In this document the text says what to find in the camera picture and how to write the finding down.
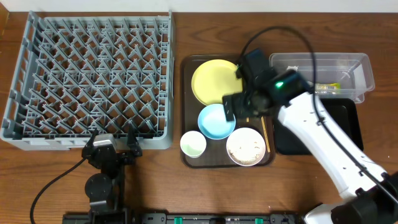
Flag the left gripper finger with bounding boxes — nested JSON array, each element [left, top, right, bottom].
[[85, 129, 98, 149], [126, 123, 142, 157]]

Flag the white cup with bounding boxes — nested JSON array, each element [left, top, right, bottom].
[[180, 131, 206, 159]]

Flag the green wrapper packet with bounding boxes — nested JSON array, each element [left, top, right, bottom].
[[315, 83, 341, 95]]

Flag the light blue bowl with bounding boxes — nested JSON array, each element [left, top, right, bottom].
[[197, 104, 236, 140]]

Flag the white bowl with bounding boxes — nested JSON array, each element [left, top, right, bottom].
[[226, 128, 267, 167]]

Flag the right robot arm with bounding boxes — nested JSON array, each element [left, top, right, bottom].
[[223, 50, 397, 223]]

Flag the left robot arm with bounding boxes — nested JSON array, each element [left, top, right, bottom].
[[81, 124, 142, 224]]

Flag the black waste tray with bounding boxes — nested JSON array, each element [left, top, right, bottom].
[[273, 98, 364, 156]]

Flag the crumpled white tissue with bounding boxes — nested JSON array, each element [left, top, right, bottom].
[[286, 66, 299, 72]]

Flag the right wooden chopstick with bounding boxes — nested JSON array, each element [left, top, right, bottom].
[[261, 116, 271, 152]]

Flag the yellow plate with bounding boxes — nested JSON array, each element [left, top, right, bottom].
[[191, 59, 243, 105]]

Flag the grey dish rack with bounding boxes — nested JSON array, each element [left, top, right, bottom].
[[1, 12, 175, 151]]

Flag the brown serving tray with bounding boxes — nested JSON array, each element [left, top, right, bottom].
[[180, 54, 276, 169]]

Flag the clear plastic bin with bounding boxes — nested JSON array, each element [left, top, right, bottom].
[[269, 52, 375, 103]]

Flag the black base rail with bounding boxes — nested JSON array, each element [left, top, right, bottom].
[[62, 213, 304, 224]]

